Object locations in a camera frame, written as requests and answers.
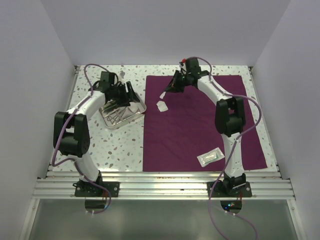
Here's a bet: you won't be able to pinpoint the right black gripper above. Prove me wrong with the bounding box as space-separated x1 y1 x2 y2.
164 70 191 93

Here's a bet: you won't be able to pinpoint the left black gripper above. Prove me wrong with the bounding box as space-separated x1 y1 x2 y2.
110 81 140 108

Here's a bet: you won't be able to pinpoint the white gauze pad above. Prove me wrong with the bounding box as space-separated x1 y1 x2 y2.
159 91 166 99
128 102 140 114
156 100 168 112

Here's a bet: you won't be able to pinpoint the steel surgical scissors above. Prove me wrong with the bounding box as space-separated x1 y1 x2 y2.
106 107 127 125

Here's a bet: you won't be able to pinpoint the stainless steel tray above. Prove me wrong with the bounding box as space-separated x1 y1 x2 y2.
99 92 147 130

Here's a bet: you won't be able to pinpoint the steel hemostat forceps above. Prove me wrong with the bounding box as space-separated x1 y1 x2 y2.
106 111 127 125

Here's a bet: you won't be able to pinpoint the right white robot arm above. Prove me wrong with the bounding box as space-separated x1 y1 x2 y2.
165 57 247 197

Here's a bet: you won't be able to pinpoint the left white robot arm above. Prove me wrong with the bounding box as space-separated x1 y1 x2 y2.
51 71 139 197

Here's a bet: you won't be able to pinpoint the purple surgical cloth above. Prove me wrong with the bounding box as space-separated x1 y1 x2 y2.
142 74 268 173

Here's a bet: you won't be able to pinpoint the sealed suture packet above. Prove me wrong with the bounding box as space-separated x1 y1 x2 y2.
197 147 225 168

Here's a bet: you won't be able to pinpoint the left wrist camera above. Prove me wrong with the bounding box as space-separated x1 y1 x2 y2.
120 71 126 78

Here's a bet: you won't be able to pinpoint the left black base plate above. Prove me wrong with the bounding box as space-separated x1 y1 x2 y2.
72 181 120 198

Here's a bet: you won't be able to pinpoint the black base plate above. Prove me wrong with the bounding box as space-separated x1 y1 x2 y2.
206 180 253 198
72 181 120 198

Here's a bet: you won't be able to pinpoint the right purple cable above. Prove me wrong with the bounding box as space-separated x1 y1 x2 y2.
189 56 262 240

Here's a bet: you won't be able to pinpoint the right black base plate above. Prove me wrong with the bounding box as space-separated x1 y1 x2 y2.
206 180 253 198

